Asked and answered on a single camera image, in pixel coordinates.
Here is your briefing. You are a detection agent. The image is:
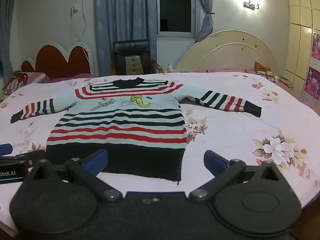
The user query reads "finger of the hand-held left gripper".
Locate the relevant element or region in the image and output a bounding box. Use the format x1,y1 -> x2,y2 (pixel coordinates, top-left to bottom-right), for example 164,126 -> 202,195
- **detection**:
0,143 -> 13,156
0,151 -> 47,168

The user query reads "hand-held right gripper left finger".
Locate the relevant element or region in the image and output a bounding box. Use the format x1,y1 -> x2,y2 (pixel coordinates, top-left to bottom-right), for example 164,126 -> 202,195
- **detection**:
26,149 -> 123,203

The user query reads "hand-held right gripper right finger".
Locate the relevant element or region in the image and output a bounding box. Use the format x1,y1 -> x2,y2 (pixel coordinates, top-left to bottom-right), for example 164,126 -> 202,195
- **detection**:
188,150 -> 287,203

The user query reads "striped knit sweater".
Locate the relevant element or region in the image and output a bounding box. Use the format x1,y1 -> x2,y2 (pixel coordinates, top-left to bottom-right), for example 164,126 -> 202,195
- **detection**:
10,77 -> 262,186

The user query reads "pink floral bed sheet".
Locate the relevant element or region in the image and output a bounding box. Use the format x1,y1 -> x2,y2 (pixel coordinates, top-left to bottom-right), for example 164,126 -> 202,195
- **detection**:
0,71 -> 320,240

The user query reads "striped pillow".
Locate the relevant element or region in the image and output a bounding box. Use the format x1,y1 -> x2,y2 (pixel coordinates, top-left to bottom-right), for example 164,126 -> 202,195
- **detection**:
3,72 -> 48,94

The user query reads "pink blanket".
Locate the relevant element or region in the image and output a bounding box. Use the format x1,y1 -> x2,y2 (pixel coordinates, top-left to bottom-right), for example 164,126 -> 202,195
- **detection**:
197,67 -> 255,74

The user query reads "red heart-shaped headboard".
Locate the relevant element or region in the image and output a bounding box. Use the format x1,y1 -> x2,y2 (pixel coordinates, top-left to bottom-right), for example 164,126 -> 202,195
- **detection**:
20,41 -> 95,79

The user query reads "orange patterned cloth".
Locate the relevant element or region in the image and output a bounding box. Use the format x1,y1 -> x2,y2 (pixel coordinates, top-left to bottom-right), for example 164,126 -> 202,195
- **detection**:
254,61 -> 272,73

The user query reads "cream round headboard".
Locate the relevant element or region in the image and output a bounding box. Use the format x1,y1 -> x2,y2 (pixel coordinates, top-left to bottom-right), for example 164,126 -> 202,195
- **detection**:
175,29 -> 280,74

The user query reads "black leather office chair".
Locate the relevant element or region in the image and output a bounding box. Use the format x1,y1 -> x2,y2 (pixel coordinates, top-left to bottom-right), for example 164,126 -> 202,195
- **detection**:
110,39 -> 164,76

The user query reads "tied grey-blue curtain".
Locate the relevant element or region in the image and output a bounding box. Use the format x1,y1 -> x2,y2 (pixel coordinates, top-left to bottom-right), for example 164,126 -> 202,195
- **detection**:
194,0 -> 216,43

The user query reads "wide grey-blue curtain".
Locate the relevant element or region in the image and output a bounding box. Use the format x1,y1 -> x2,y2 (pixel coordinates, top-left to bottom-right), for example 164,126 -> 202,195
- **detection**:
94,0 -> 158,77

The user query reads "dark window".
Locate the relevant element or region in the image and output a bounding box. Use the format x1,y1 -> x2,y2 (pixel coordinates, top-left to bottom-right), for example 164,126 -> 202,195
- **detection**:
157,0 -> 200,37

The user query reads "cream wardrobe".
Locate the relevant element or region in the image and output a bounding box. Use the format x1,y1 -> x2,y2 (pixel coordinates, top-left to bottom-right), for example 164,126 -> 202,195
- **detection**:
286,0 -> 320,105

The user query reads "grey-blue curtain at wall edge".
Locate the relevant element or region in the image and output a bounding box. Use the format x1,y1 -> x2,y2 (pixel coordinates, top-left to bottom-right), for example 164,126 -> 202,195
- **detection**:
0,0 -> 20,80

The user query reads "pink wall poster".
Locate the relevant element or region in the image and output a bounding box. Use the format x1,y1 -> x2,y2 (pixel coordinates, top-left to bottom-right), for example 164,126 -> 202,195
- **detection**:
305,66 -> 320,97
311,32 -> 320,61

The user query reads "white hanging cable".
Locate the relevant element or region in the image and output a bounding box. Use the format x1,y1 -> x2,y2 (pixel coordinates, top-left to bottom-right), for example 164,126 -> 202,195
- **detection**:
70,6 -> 92,63

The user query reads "metal wall hook rack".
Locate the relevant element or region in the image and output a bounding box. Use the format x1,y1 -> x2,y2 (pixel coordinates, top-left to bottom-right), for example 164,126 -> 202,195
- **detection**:
243,0 -> 260,10

